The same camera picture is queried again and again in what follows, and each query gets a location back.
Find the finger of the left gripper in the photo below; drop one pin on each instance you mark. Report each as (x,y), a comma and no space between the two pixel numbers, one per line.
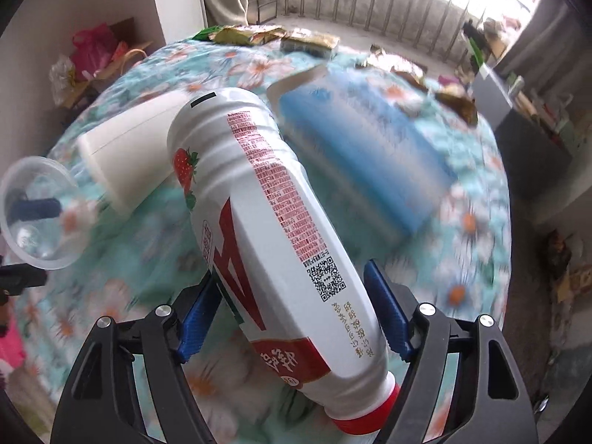
(29,210)

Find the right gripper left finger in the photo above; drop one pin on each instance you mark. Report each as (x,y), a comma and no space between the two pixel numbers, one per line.
(196,307)

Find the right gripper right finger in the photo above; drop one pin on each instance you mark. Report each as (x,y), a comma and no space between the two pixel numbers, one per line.
(394,306)

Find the clear plastic cup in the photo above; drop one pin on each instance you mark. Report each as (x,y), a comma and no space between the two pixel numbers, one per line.
(47,244)

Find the white strawberry drink bottle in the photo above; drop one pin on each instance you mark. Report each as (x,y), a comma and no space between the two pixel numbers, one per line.
(298,298)

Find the floral blue tablecloth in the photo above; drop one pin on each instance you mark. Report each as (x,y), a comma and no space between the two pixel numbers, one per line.
(460,260)

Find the white paper cup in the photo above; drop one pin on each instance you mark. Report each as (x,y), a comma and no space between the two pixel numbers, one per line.
(128,155)

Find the blue white carton box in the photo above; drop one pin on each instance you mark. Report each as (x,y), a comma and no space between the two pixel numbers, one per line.
(343,129)

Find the pink plastic bag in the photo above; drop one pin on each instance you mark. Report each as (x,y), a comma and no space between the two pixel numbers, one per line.
(93,50)

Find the dark grey cabinet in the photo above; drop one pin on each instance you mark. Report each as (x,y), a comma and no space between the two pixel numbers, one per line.
(533,161)

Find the green wrapper far edge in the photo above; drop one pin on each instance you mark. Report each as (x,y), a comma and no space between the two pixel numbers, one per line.
(207,34)

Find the grey curtain right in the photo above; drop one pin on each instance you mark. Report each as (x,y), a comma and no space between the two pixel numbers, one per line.
(553,53)

